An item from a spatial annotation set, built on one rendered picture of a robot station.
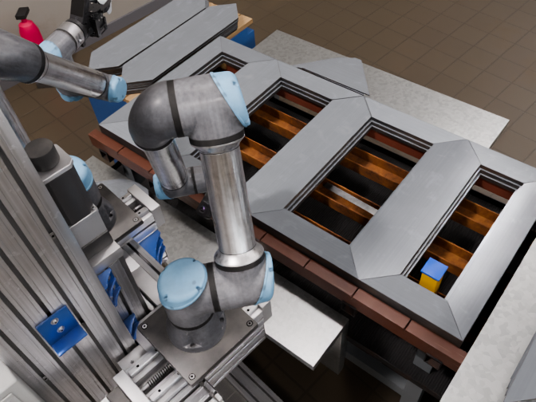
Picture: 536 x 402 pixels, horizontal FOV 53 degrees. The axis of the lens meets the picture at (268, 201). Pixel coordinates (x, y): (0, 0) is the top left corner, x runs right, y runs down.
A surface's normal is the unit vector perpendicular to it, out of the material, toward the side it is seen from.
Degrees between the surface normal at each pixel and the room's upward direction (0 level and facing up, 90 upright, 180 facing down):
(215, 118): 64
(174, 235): 0
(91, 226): 90
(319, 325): 0
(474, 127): 0
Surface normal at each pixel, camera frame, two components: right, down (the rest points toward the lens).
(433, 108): -0.07, -0.64
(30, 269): 0.70, 0.51
